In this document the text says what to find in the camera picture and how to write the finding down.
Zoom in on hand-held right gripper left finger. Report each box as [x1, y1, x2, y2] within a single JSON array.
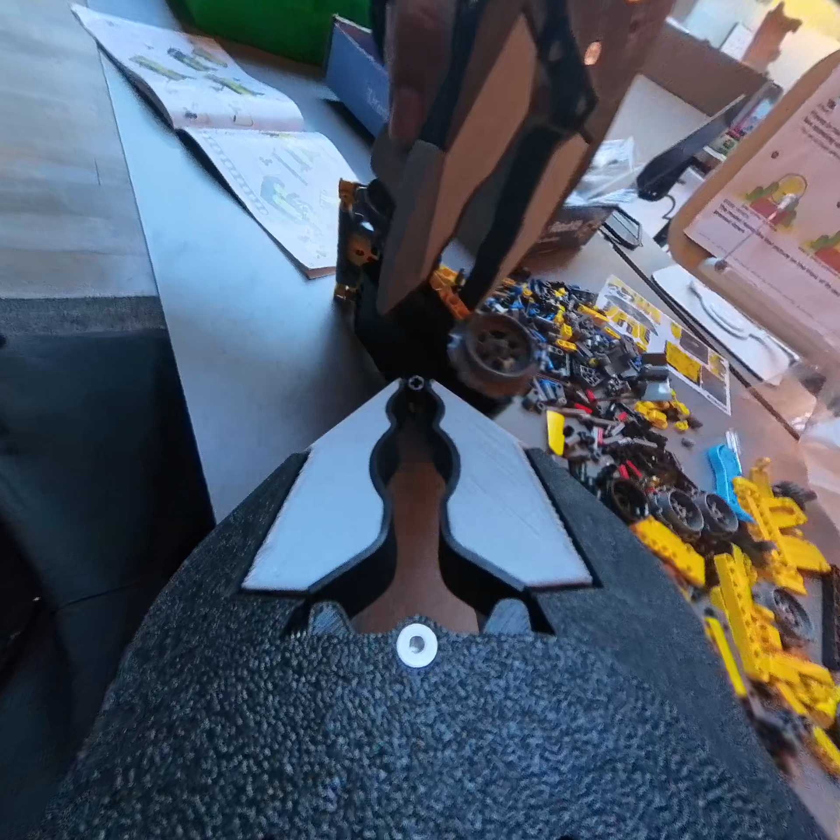
[[241, 378, 414, 611]]

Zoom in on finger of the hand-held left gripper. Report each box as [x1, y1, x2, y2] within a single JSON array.
[[467, 125, 595, 309], [374, 10, 549, 317]]

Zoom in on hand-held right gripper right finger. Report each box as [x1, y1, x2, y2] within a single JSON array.
[[419, 379, 597, 616]]

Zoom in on grey toy wheel with tire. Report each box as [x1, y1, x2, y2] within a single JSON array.
[[448, 311, 540, 399]]

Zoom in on black and yellow toy chassis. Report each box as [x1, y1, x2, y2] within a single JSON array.
[[333, 177, 500, 395]]

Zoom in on black desk stand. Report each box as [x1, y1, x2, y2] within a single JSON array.
[[600, 95, 767, 252]]

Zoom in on grey desk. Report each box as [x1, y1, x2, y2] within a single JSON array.
[[72, 0, 840, 840]]

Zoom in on crumpled clear plastic wrap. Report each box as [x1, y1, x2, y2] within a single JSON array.
[[581, 138, 639, 206]]

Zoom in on large cardboard box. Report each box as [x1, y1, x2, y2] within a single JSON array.
[[613, 16, 772, 175]]

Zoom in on black toy wheel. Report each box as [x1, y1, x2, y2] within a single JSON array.
[[694, 492, 741, 544], [605, 478, 652, 525], [650, 489, 698, 540]]

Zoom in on dark blue kit box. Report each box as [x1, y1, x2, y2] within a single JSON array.
[[323, 14, 619, 258]]

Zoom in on wooden sign board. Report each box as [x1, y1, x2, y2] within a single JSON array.
[[668, 49, 840, 299]]

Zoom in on white stand base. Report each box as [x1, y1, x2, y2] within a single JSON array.
[[651, 264, 800, 387]]

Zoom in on yellow and black sticker sheet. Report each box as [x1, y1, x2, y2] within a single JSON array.
[[596, 274, 732, 416]]

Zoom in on blue brick separator tool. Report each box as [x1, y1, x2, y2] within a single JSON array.
[[707, 443, 756, 524]]

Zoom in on printed paper sheet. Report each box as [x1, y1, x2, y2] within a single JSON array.
[[684, 79, 840, 296]]

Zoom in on open instruction booklet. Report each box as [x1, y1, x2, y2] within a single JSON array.
[[71, 3, 361, 280]]

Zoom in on green plastic crate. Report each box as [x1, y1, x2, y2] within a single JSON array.
[[164, 0, 375, 65]]

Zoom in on person's legs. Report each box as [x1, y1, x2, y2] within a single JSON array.
[[0, 295, 219, 840]]

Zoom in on pile of yellow toy beams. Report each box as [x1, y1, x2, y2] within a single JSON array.
[[630, 456, 840, 778]]

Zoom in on grey-hub toy wheel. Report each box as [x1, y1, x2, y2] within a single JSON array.
[[761, 586, 816, 648]]

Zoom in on clear plastic parts bags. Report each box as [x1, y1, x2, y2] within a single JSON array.
[[797, 354, 840, 506]]

